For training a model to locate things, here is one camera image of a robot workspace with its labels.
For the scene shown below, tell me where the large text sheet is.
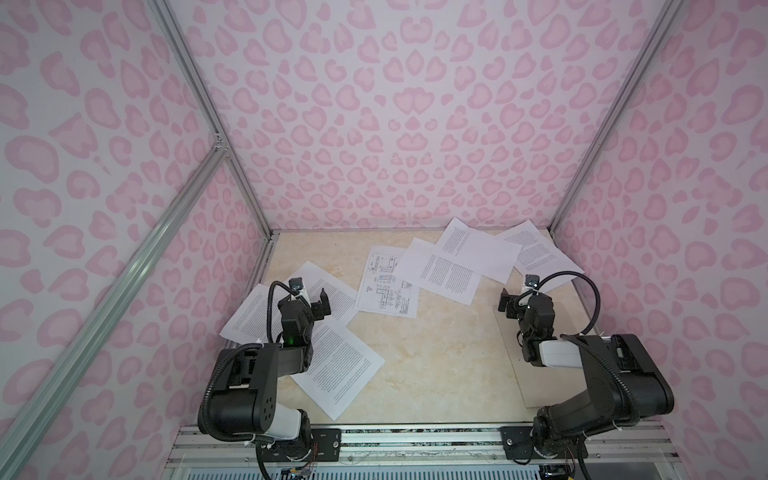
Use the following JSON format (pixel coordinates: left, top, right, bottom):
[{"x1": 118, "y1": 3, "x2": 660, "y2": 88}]
[{"x1": 291, "y1": 320, "x2": 384, "y2": 420}]

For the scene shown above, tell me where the beige paper folder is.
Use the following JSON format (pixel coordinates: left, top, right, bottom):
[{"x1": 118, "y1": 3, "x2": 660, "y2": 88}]
[{"x1": 492, "y1": 300, "x2": 586, "y2": 409}]

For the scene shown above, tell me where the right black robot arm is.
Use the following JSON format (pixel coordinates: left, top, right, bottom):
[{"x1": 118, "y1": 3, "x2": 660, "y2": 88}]
[{"x1": 496, "y1": 290, "x2": 674, "y2": 463}]

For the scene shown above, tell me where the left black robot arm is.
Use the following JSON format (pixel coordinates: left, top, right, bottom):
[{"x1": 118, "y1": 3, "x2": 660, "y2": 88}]
[{"x1": 197, "y1": 283, "x2": 332, "y2": 461}]

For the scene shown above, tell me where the text sheet behind left gripper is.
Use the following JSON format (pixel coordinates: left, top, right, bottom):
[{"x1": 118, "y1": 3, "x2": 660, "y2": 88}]
[{"x1": 290, "y1": 261, "x2": 359, "y2": 327}]

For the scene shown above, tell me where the text sheet back overlapping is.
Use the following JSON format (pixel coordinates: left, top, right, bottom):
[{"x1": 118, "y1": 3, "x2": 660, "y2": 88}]
[{"x1": 433, "y1": 218, "x2": 522, "y2": 284}]

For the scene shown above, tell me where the text sheet far left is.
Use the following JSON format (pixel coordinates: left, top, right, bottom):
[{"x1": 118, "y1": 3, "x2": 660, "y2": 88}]
[{"x1": 220, "y1": 284, "x2": 268, "y2": 344}]

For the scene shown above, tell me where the diagram sheet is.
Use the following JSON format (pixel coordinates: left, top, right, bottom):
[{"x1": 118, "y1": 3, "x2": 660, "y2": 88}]
[{"x1": 355, "y1": 245, "x2": 420, "y2": 318}]

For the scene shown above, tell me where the text sheet back right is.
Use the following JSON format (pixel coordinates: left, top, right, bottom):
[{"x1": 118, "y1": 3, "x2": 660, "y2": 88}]
[{"x1": 496, "y1": 220, "x2": 583, "y2": 294}]

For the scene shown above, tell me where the text sheet centre back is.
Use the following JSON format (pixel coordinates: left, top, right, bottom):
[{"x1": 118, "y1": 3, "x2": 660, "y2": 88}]
[{"x1": 394, "y1": 238, "x2": 481, "y2": 305}]

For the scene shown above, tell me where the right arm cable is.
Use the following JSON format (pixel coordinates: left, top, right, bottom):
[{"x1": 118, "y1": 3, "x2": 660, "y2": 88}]
[{"x1": 536, "y1": 270, "x2": 640, "y2": 415}]

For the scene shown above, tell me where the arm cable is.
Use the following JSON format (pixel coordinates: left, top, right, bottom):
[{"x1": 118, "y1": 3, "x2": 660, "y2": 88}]
[
  {"x1": 536, "y1": 270, "x2": 640, "y2": 415},
  {"x1": 197, "y1": 279, "x2": 300, "y2": 442}
]

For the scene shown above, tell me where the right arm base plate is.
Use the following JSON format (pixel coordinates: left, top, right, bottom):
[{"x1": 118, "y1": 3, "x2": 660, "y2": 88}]
[{"x1": 499, "y1": 426, "x2": 589, "y2": 465}]

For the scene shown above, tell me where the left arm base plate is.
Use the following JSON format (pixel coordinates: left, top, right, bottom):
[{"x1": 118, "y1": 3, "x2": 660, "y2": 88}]
[{"x1": 257, "y1": 427, "x2": 342, "y2": 463}]

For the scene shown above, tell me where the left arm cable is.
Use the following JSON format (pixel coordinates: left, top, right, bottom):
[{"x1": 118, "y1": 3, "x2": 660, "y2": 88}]
[{"x1": 197, "y1": 279, "x2": 300, "y2": 442}]

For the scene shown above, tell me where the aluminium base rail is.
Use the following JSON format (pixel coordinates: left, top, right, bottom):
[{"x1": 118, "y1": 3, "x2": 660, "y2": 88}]
[{"x1": 162, "y1": 421, "x2": 687, "y2": 479}]

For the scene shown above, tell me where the diagonal aluminium frame bar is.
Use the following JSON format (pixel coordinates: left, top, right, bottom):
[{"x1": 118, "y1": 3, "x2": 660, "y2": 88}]
[{"x1": 1, "y1": 145, "x2": 227, "y2": 479}]

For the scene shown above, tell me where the left corner aluminium post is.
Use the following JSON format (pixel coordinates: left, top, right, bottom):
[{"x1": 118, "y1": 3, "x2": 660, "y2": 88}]
[{"x1": 146, "y1": 0, "x2": 273, "y2": 240}]

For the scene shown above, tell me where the corner aluminium post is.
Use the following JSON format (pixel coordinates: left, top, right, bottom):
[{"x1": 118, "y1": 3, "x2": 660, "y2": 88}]
[
  {"x1": 547, "y1": 0, "x2": 688, "y2": 237},
  {"x1": 146, "y1": 0, "x2": 273, "y2": 240}
]

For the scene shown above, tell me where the right corner aluminium post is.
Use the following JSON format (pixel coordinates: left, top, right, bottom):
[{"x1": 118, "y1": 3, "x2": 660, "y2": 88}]
[{"x1": 547, "y1": 0, "x2": 688, "y2": 237}]

